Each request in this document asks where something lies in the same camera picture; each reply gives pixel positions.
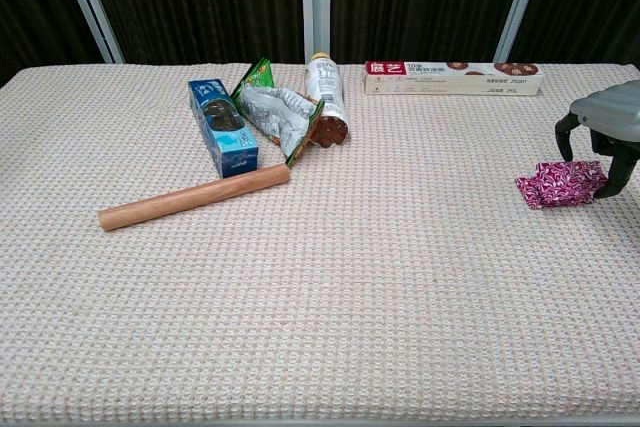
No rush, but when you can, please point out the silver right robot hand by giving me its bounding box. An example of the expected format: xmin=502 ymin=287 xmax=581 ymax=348
xmin=553 ymin=79 xmax=640 ymax=200

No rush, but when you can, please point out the long red white box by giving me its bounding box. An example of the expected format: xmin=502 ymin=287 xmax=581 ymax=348
xmin=363 ymin=60 xmax=545 ymax=97

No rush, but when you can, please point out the white bottle yellow cap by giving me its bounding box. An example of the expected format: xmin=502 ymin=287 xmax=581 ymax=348
xmin=304 ymin=52 xmax=350 ymax=149

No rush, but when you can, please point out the green silver snack bag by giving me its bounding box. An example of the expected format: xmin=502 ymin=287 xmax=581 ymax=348
xmin=229 ymin=57 xmax=326 ymax=169

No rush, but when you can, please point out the pink woven tablecloth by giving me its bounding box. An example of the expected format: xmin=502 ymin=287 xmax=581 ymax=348
xmin=0 ymin=62 xmax=640 ymax=423

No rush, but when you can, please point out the blue cookie box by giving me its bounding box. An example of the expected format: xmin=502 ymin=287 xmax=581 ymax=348
xmin=187 ymin=78 xmax=260 ymax=179

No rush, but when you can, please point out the wooden rolling pin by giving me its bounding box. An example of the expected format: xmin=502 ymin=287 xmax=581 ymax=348
xmin=97 ymin=162 xmax=292 ymax=233

